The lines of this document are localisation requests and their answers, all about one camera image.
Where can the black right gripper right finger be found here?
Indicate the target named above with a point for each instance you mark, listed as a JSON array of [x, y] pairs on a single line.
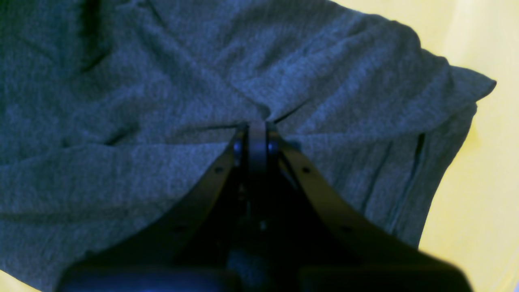
[[329, 241]]

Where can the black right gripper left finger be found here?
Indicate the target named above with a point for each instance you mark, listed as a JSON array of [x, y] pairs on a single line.
[[190, 243]]

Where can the dark green long-sleeve shirt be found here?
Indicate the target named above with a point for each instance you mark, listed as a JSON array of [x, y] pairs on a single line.
[[162, 121]]

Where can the yellow table cloth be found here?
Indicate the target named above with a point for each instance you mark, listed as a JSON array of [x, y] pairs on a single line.
[[478, 162]]

